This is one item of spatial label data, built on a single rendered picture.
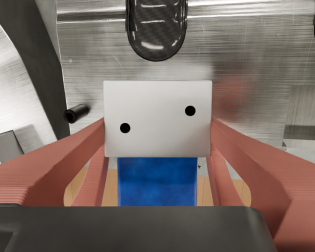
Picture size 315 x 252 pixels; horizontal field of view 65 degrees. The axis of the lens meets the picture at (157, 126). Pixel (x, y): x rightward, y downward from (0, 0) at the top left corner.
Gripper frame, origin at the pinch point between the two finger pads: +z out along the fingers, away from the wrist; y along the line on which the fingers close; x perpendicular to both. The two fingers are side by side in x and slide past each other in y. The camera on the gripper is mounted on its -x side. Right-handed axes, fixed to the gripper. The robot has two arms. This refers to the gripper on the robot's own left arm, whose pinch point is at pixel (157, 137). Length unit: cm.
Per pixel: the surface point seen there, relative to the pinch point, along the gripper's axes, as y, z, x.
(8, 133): 14.4, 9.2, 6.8
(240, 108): -5.3, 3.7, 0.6
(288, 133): -9.6, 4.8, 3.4
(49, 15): 11.2, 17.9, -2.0
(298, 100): -9.9, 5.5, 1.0
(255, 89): -6.0, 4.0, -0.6
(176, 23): -1.2, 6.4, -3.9
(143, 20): 0.9, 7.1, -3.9
